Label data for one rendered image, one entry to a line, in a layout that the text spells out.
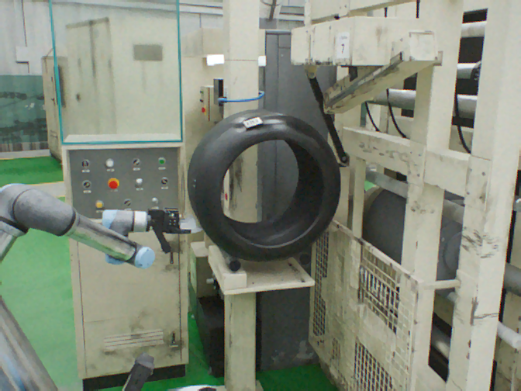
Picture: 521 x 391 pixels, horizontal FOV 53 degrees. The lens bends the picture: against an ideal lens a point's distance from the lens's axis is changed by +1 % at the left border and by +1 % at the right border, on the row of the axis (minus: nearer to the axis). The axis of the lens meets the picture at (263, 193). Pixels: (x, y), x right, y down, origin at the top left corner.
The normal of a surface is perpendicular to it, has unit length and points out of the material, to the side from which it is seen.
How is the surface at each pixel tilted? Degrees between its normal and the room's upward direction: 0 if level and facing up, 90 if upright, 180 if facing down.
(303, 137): 81
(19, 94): 90
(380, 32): 90
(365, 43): 90
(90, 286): 90
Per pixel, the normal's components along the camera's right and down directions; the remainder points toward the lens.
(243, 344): 0.27, 0.23
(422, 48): 0.26, -0.08
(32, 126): 0.56, 0.21
